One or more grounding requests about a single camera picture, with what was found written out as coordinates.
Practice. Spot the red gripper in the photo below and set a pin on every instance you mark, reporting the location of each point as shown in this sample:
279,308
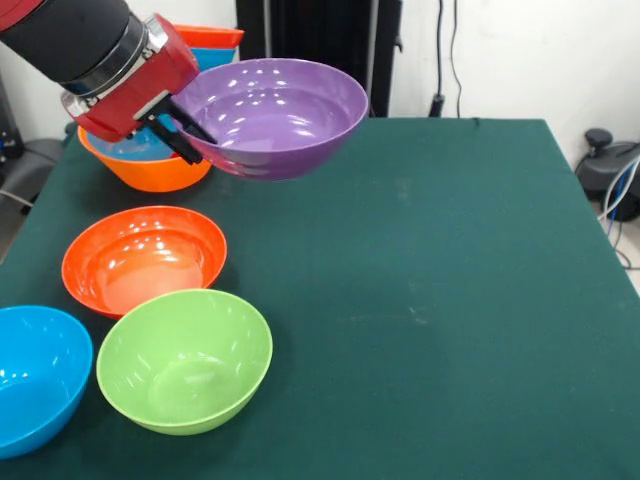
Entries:
145,90

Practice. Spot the purple bowl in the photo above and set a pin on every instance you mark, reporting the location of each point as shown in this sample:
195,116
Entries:
280,120

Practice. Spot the red bowl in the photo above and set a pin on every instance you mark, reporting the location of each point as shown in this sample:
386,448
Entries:
130,265
210,36

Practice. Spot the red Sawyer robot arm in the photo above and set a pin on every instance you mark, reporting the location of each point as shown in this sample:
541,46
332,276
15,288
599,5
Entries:
70,35

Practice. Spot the translucent blue bowl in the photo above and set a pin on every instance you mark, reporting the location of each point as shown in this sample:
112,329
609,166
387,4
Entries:
145,147

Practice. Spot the orange bowl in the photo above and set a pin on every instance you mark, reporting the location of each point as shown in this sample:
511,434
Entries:
155,175

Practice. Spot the grey round base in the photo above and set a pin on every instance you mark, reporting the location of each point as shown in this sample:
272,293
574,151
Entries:
35,160

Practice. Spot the black equipment box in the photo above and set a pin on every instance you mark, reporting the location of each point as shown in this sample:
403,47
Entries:
7,125

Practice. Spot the green bowl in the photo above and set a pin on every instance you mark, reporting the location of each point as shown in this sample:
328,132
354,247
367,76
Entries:
185,380

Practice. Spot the dark green tablecloth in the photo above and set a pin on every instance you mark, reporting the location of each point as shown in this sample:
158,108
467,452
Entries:
450,275

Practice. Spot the black round base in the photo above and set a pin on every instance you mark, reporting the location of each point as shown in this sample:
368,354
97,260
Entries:
600,170

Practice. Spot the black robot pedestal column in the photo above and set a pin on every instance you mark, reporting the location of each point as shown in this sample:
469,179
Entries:
315,30

